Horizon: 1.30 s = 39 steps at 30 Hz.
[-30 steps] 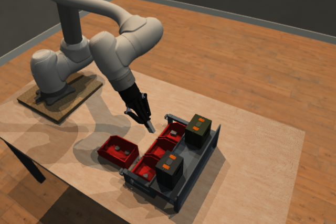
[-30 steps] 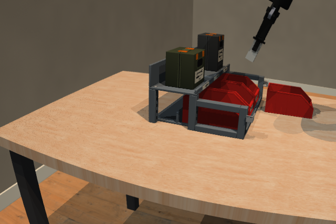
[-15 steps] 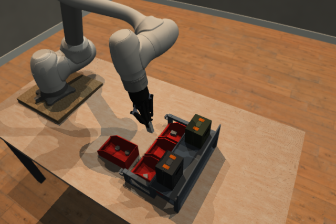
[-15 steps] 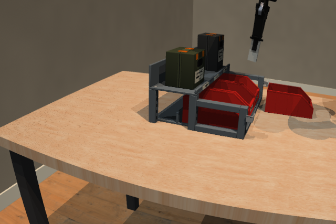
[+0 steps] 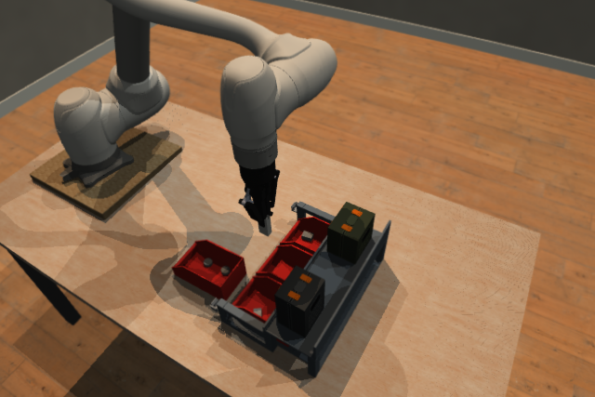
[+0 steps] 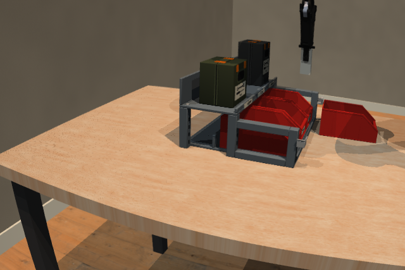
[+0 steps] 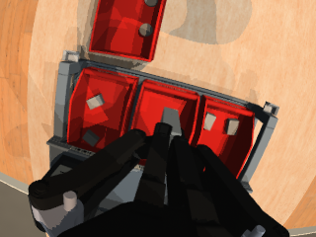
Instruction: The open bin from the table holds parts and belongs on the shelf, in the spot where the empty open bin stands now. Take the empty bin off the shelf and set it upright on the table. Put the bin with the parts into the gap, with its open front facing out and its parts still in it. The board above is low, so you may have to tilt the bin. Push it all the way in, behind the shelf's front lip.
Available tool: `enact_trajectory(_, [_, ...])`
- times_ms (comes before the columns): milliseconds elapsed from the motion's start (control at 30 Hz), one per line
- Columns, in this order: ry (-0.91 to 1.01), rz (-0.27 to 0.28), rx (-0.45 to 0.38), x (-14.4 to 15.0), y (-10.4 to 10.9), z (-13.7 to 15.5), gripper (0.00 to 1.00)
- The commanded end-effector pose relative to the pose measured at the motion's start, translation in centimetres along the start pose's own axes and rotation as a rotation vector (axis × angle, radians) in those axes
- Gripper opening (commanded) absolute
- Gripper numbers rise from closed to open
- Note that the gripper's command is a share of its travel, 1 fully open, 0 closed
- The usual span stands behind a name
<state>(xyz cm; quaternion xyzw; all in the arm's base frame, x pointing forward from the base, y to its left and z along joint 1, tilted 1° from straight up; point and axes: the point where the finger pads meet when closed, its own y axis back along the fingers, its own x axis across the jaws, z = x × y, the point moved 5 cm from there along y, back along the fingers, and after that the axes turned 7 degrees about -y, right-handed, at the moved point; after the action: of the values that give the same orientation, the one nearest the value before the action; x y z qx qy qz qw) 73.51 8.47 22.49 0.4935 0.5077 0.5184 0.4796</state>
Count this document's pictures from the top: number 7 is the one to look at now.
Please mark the grey metal shelf rack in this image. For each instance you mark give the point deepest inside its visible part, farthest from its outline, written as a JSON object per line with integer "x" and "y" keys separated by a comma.
{"x": 125, "y": 191}

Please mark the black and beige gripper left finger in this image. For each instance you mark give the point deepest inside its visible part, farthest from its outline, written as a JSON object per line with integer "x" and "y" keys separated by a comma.
{"x": 62, "y": 201}

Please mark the grey round disc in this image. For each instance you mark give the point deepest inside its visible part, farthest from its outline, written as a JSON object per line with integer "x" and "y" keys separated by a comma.
{"x": 151, "y": 3}
{"x": 146, "y": 30}

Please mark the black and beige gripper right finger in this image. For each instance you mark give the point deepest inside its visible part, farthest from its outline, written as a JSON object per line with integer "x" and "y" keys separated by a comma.
{"x": 212, "y": 194}

